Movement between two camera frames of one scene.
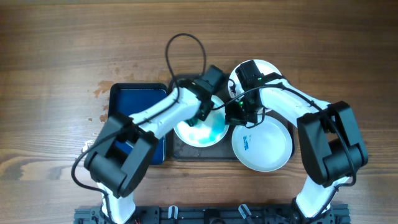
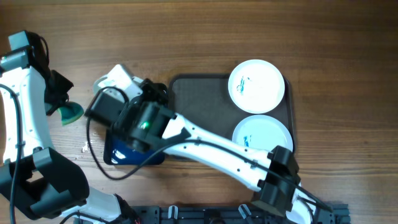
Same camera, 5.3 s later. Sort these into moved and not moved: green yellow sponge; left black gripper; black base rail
Moved: left black gripper; green yellow sponge
Not moved: black base rail
